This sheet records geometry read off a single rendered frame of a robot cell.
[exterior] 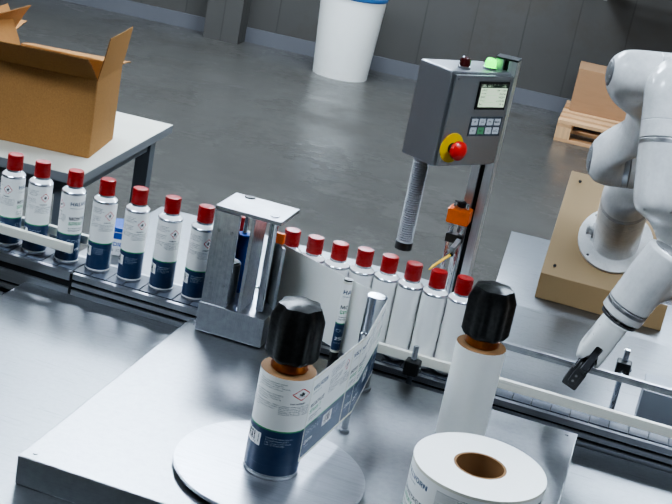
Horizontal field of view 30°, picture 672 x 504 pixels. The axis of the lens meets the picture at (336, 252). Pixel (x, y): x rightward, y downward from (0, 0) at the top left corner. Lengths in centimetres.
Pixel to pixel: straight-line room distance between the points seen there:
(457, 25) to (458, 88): 792
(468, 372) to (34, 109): 207
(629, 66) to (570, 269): 80
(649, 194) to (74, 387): 112
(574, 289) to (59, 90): 165
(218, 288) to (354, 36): 732
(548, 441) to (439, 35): 814
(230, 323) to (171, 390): 27
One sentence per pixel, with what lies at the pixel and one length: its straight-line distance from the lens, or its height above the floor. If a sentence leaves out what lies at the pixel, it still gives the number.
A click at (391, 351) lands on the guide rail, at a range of 251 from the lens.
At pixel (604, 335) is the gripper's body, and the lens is 242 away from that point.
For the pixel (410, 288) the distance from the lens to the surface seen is 248.
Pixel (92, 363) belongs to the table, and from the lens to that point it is 243.
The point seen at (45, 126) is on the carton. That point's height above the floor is 85.
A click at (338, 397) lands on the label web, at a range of 210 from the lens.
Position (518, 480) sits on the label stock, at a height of 102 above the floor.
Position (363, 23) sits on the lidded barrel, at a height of 46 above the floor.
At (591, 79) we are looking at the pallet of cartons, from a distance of 960.
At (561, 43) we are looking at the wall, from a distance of 1027.
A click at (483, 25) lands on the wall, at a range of 1030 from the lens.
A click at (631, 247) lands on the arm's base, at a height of 101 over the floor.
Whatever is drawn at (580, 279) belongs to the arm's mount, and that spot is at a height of 90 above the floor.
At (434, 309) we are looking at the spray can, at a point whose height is 101.
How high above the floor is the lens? 187
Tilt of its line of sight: 19 degrees down
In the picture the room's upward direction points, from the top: 11 degrees clockwise
